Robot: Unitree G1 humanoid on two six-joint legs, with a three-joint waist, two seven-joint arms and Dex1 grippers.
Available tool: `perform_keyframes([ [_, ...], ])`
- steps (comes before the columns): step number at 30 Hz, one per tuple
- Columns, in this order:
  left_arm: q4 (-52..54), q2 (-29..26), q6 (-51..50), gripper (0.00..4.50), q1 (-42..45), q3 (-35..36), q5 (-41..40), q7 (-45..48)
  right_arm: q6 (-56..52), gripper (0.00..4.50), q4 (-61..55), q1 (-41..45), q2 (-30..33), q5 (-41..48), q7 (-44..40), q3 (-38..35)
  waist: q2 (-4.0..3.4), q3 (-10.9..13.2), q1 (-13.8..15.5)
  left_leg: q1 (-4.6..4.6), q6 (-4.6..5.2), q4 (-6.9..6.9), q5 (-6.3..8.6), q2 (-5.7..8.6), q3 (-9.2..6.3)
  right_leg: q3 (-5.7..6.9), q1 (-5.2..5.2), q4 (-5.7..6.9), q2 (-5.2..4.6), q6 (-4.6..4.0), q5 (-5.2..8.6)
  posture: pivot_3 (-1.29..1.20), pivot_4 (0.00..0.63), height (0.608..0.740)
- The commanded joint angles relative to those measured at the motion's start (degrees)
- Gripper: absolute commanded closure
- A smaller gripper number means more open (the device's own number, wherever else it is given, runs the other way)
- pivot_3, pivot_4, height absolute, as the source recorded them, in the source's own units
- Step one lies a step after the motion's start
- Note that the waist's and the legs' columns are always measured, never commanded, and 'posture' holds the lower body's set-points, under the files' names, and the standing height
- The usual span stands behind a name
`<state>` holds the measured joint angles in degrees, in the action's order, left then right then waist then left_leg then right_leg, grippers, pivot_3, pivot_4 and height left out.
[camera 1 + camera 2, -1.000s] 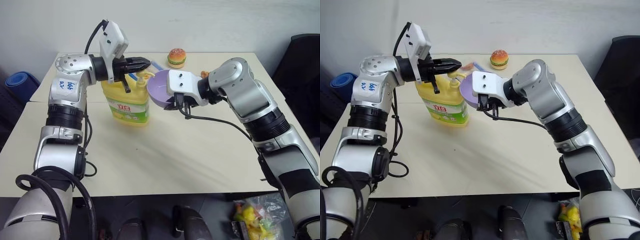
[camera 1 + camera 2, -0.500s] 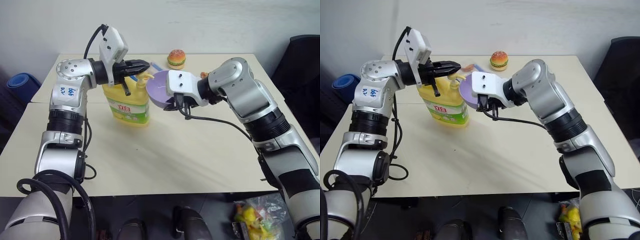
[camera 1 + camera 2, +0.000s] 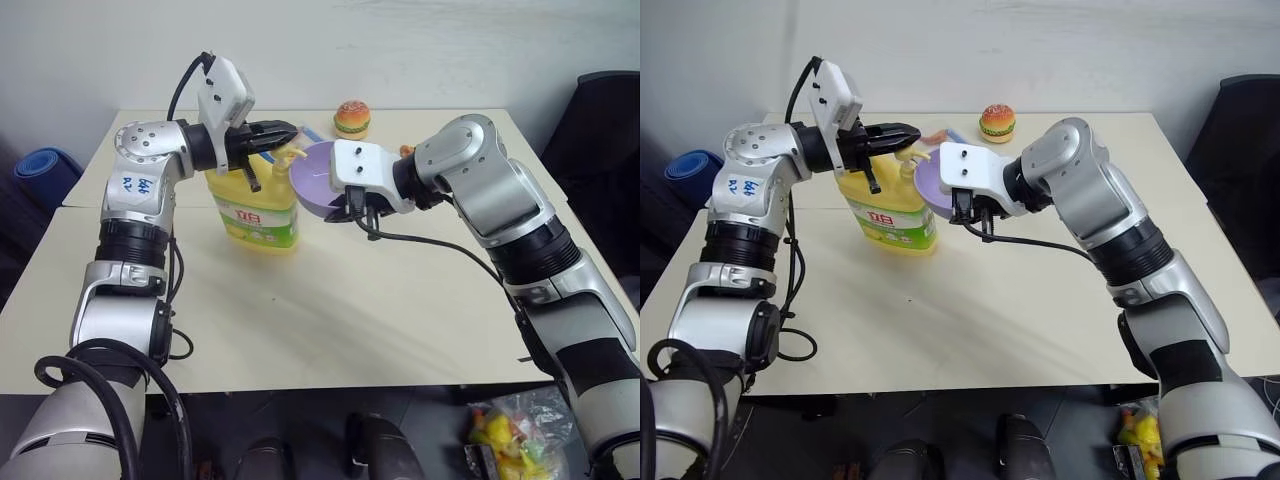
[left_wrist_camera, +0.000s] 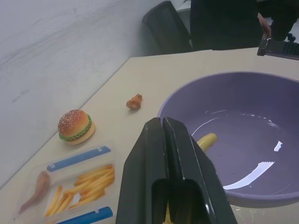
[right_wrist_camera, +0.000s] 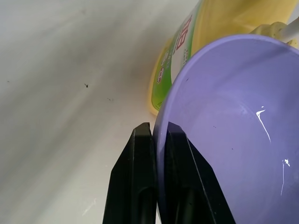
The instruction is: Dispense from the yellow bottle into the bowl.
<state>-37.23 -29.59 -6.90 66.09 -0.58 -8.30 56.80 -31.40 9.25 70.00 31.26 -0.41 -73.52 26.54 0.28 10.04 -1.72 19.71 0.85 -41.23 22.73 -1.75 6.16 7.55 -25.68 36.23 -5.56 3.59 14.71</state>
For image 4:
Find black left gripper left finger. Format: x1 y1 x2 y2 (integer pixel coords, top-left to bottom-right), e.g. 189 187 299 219
115 117 169 224

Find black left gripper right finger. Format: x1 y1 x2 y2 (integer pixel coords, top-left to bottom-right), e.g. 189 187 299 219
163 117 237 224

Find purple plastic bowl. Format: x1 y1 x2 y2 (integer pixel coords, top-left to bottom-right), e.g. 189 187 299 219
157 71 299 209

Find person's bare hand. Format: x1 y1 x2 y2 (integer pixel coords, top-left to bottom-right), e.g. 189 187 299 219
256 11 272 37

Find toy french fries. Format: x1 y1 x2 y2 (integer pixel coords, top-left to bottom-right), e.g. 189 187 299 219
44 164 116 217

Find toy fried chicken piece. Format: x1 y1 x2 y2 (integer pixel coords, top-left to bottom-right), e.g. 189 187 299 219
126 93 144 110

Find toy hamburger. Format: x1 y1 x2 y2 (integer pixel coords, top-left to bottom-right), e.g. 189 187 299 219
57 109 96 146

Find toy chicken wing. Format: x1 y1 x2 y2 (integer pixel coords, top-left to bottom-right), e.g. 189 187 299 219
18 170 51 214

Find black office chair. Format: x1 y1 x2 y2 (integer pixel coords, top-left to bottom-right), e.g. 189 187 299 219
142 0 193 56

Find person in dark clothing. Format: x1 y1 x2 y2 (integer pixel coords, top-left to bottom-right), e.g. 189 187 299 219
190 0 299 51

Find black ribbed device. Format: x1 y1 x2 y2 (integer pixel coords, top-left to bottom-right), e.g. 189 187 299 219
256 36 299 61

